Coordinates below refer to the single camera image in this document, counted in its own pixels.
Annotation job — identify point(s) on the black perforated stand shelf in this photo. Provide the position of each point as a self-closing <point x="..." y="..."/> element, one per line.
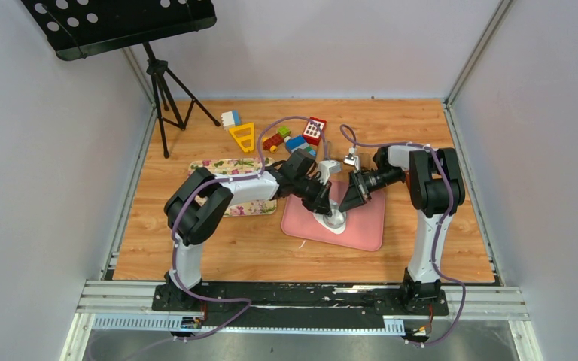
<point x="80" y="29"/>

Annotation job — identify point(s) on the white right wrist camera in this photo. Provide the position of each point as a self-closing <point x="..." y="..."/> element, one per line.
<point x="352" y="159"/>

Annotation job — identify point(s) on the pink rectangular tray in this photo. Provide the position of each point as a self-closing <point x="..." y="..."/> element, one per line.
<point x="364" y="228"/>

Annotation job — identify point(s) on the red window toy brick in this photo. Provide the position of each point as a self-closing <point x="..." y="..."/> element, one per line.
<point x="313" y="130"/>

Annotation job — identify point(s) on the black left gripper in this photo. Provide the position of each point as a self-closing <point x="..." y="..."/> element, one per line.
<point x="320" y="203"/>

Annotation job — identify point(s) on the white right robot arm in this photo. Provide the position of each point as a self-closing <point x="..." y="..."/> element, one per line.
<point x="436" y="189"/>

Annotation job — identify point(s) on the white and blue toy block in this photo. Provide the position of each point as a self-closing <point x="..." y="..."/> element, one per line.
<point x="230" y="119"/>

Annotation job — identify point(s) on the blue green white brick stack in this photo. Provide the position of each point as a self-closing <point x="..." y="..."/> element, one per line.
<point x="299" y="143"/>

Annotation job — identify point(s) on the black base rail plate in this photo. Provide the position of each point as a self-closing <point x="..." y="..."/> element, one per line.
<point x="291" y="305"/>

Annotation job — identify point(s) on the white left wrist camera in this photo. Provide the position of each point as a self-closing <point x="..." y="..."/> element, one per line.
<point x="325" y="169"/>

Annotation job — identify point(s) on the white dough ball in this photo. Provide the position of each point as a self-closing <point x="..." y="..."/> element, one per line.
<point x="336" y="223"/>

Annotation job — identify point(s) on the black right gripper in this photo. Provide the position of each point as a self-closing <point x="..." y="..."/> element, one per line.
<point x="357" y="194"/>

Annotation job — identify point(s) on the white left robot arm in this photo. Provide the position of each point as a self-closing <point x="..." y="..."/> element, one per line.
<point x="196" y="209"/>

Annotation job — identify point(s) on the red toy brick car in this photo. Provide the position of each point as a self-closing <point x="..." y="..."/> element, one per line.
<point x="273" y="143"/>

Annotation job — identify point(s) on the black tripod stand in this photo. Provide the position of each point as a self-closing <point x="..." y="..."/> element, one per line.
<point x="165" y="104"/>

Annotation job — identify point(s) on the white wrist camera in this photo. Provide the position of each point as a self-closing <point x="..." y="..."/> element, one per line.
<point x="325" y="169"/>
<point x="352" y="159"/>

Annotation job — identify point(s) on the yellow triangular toy frame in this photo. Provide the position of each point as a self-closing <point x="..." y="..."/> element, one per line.
<point x="244" y="136"/>

